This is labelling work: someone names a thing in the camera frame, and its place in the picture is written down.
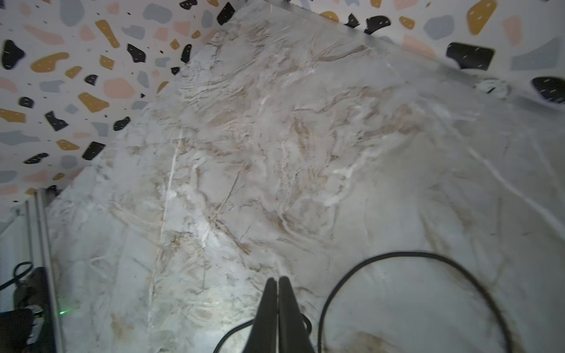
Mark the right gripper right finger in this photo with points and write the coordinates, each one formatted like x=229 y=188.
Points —
x=293 y=334

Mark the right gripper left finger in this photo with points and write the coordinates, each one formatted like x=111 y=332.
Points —
x=263 y=334

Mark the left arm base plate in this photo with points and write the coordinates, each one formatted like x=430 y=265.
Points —
x=29 y=326

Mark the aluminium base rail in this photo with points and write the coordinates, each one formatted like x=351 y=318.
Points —
x=25 y=237

